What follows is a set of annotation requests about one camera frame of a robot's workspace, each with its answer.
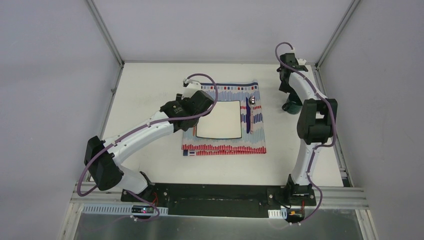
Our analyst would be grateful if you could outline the dark green mug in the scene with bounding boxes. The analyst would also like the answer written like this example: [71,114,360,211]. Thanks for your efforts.
[281,93,303,115]

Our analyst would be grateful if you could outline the silver spoon pink handle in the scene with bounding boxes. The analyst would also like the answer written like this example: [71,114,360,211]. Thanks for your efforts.
[248,95,256,134]

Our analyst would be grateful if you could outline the dark blue plastic knife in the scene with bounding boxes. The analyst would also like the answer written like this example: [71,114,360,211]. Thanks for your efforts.
[246,98,252,134]

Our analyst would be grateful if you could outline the patterned cloth napkin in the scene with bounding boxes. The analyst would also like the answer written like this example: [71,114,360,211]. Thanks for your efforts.
[181,80,267,156]

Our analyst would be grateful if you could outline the white square plate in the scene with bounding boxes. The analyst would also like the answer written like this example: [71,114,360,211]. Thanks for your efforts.
[195,100,242,140]

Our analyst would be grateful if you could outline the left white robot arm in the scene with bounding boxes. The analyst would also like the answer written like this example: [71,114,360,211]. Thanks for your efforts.
[83,90,217,203]

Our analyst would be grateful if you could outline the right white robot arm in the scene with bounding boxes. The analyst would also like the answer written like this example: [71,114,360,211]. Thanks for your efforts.
[277,52,338,205]

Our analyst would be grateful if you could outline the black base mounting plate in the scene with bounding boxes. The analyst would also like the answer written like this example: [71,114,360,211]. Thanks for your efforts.
[120,183,318,218]

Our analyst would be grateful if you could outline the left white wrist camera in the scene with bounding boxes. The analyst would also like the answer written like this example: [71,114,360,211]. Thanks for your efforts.
[181,79,202,99]

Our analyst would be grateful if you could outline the right white cable duct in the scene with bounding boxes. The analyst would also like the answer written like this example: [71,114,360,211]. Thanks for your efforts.
[268,208,288,220]

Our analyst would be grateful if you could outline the white cable duct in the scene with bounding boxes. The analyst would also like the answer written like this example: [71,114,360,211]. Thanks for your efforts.
[268,208,288,220]
[81,203,169,216]

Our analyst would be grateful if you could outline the left white cable duct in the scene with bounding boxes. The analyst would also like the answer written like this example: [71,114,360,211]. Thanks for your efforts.
[81,203,169,216]

